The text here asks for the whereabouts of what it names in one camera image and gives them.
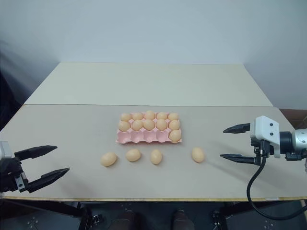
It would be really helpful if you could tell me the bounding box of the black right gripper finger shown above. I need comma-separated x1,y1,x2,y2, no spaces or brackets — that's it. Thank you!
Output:
219,153,257,166
223,123,251,134

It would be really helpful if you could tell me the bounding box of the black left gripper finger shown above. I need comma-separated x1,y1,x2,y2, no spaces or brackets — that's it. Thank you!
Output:
27,167,71,194
13,145,59,162

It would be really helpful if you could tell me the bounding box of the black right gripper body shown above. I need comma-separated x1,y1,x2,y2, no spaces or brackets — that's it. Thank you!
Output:
249,138,276,166

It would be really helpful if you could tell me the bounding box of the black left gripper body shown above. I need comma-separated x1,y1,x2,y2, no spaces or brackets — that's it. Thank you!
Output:
0,156,31,194

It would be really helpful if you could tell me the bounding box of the pink egg tray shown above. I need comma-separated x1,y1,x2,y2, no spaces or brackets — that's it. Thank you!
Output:
116,112,184,145

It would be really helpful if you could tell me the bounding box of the brown cardboard box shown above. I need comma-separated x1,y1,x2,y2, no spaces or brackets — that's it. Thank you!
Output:
279,108,307,131

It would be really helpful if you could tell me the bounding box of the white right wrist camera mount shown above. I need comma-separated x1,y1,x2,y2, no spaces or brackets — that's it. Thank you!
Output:
249,115,282,159

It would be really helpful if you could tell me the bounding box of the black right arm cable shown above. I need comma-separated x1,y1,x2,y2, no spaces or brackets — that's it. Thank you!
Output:
247,140,307,221

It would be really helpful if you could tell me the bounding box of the black metal table frame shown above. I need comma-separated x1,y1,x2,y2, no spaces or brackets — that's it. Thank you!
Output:
210,200,307,230
0,201,106,230

